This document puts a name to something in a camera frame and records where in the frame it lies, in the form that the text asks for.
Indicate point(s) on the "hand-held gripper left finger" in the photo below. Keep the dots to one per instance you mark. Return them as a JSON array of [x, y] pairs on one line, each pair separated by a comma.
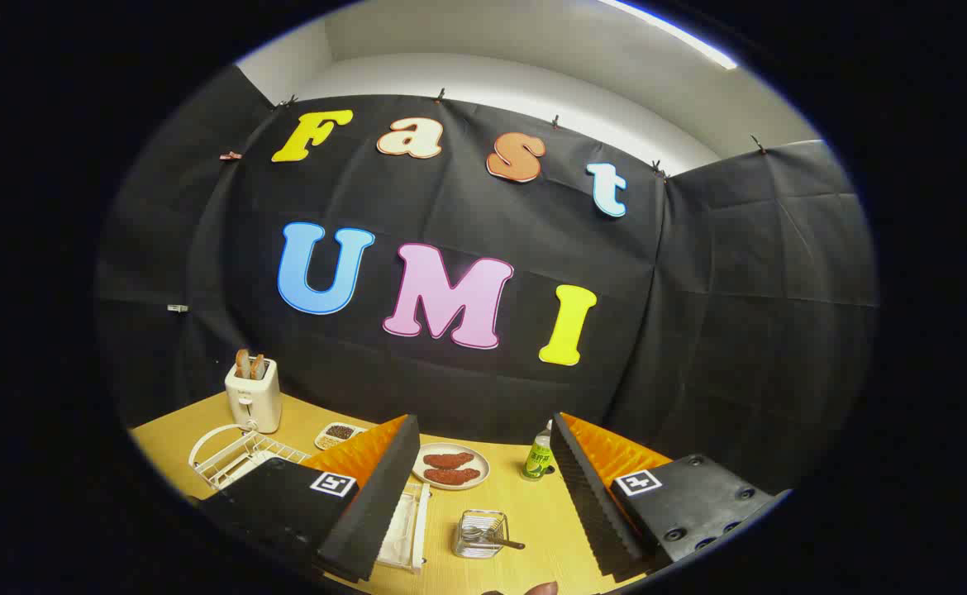
[[372, 512]]

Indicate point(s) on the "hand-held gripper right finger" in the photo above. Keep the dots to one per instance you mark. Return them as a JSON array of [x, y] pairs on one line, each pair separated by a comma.
[[591, 512]]

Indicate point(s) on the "white divided snack dish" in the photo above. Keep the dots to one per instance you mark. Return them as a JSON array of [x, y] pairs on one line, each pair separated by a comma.
[[339, 432]]

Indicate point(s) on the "white round sausage dish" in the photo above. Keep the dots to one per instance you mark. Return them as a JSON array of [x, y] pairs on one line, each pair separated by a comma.
[[479, 463]]

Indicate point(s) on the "green drink bottle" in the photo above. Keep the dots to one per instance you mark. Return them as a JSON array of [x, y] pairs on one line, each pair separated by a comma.
[[538, 459]]

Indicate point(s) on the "white toaster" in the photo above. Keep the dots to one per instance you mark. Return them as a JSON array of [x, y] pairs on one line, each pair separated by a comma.
[[256, 401]]

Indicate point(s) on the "brown toast slice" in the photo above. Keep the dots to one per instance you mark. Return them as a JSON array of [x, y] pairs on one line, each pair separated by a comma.
[[242, 364], [258, 367]]

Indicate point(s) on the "black backdrop cloth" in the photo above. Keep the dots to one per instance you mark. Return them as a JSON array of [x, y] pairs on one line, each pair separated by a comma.
[[698, 289]]

